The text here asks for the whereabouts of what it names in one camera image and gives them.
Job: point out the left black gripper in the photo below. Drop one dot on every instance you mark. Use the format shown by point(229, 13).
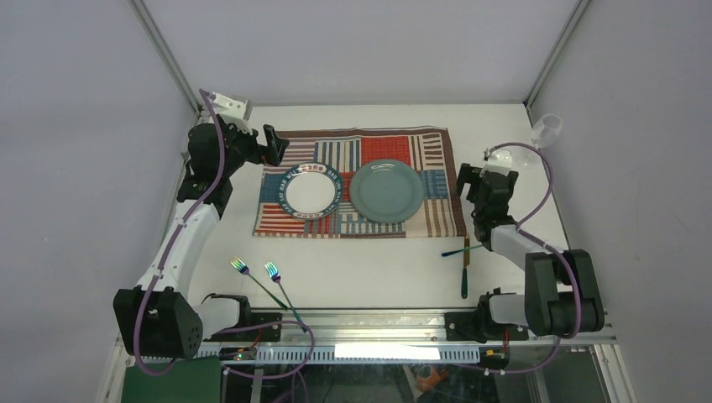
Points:
point(274, 150)

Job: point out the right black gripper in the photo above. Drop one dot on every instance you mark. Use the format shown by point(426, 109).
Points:
point(468, 175)

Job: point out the gold knife dark handle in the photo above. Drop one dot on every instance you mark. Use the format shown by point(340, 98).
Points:
point(464, 288)

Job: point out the white green-rimmed small plate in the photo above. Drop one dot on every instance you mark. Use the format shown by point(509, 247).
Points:
point(310, 191)

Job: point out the iridescent spoon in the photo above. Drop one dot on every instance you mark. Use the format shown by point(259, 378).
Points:
point(459, 251)

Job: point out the brown striped placemat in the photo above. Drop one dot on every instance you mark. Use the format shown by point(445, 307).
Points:
point(427, 150)

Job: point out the clear wine glass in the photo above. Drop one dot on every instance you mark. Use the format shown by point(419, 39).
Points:
point(544, 133)

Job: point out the large teal plate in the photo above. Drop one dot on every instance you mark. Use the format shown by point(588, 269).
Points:
point(386, 191)

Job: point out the iridescent fork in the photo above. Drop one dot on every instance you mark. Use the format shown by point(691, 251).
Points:
point(275, 275)
point(244, 269)

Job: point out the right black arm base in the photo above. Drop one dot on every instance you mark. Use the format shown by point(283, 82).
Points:
point(477, 326)

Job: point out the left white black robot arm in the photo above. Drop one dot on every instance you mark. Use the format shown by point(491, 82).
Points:
point(155, 319)

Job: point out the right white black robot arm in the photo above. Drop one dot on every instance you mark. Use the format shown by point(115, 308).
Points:
point(561, 295)

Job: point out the orange object below table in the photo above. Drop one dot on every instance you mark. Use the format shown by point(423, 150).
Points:
point(428, 377)

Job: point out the green board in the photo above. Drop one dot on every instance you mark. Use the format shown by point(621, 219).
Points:
point(194, 380)

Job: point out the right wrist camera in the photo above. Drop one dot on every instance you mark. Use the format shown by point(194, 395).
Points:
point(498, 161)

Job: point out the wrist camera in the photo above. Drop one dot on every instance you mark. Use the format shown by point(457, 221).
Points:
point(498, 161)
point(231, 106)

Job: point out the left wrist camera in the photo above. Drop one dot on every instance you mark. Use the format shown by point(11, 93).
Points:
point(231, 106)

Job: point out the aluminium front rail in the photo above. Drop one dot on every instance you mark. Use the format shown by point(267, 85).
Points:
point(362, 325)

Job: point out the white slotted cable duct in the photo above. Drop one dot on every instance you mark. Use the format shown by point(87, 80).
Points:
point(348, 353)

